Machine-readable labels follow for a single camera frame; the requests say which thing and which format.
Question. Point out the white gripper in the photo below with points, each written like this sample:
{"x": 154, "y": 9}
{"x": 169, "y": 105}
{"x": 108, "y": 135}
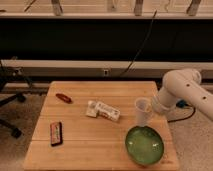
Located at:
{"x": 157, "y": 106}

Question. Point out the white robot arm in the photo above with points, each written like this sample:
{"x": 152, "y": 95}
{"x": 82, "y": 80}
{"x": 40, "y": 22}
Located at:
{"x": 184, "y": 84}

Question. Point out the green ceramic bowl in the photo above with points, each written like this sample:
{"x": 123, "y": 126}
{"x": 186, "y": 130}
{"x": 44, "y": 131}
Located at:
{"x": 144, "y": 145}

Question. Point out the white toothpaste box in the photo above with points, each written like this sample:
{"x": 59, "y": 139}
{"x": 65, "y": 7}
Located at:
{"x": 96, "y": 108}

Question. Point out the small red brown tool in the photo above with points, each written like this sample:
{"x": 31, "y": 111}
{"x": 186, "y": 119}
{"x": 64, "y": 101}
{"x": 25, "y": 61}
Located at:
{"x": 64, "y": 98}

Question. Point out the black red flat box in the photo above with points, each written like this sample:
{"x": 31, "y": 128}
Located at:
{"x": 56, "y": 133}

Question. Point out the black office chair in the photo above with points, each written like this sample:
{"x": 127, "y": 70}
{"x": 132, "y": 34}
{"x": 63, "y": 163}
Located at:
{"x": 15, "y": 131}

